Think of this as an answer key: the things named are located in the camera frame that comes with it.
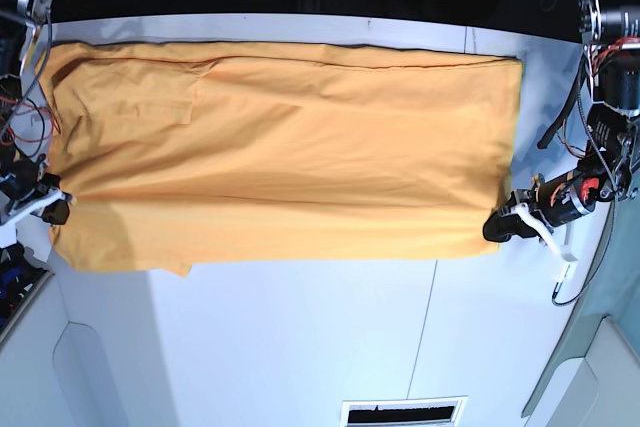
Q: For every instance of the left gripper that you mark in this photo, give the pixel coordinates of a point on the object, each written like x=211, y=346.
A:
x=547, y=205

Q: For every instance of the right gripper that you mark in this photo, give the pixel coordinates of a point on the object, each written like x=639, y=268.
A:
x=31, y=190

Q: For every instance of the yellow t-shirt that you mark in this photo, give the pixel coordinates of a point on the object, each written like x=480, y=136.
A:
x=185, y=153

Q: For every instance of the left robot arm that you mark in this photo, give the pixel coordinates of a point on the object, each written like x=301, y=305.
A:
x=605, y=92

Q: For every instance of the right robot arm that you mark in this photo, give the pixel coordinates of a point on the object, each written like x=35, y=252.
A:
x=25, y=127

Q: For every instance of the bin with blue items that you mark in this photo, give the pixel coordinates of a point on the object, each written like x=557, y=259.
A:
x=18, y=278

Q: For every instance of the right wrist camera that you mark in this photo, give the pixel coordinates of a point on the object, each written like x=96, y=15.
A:
x=8, y=235

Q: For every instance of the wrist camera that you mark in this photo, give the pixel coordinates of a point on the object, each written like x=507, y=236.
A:
x=562, y=269
x=8, y=235

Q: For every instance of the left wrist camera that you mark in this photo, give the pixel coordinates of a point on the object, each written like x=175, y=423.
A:
x=562, y=269

